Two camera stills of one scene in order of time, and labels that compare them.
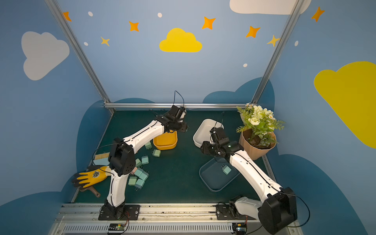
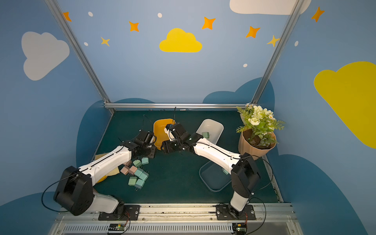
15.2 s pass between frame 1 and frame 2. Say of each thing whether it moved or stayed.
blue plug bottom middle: stayed
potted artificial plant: stayed
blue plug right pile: stayed
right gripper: moved
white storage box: stayed
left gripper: moved
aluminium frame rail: stayed
